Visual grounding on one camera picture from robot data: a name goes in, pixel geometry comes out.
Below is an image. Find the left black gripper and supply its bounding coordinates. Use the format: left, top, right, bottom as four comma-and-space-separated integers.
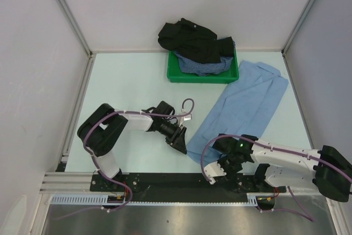
158, 118, 186, 154

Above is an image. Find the light blue long sleeve shirt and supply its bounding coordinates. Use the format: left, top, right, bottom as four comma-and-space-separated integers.
186, 61, 289, 164

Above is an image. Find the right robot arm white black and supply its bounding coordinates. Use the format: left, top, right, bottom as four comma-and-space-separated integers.
204, 134, 351, 203

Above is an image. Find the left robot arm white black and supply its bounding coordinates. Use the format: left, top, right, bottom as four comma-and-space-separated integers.
77, 99, 194, 191

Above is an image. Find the black long sleeve shirt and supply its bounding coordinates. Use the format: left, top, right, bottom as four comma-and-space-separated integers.
158, 18, 235, 64

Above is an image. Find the green plastic bin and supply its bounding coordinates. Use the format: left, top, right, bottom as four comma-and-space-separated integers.
167, 50, 239, 84

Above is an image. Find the dark blue checked shirt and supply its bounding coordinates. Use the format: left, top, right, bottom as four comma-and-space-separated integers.
173, 34, 235, 76

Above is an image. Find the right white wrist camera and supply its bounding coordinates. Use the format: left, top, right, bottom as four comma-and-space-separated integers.
204, 162, 226, 184

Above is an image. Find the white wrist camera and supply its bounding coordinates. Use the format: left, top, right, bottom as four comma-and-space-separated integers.
177, 112, 192, 123
204, 162, 226, 184

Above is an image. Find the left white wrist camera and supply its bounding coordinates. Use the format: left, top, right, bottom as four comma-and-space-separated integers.
177, 112, 192, 123

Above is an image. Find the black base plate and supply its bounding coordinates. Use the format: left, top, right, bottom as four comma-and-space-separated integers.
90, 172, 277, 203

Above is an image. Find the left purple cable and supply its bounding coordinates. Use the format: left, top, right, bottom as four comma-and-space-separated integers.
52, 99, 195, 221

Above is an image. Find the aluminium frame rail front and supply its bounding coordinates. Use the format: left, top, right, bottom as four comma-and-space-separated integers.
38, 171, 342, 195

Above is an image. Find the white slotted cable duct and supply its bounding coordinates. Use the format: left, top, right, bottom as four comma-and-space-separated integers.
51, 194, 108, 205

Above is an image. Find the right aluminium corner post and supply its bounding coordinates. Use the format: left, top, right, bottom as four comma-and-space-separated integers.
281, 0, 332, 54

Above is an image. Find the aluminium corner post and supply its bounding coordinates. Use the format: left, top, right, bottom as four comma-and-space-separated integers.
281, 0, 332, 54
41, 0, 94, 57

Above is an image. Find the left aluminium corner post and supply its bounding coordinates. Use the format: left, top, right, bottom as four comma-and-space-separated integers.
41, 0, 94, 57

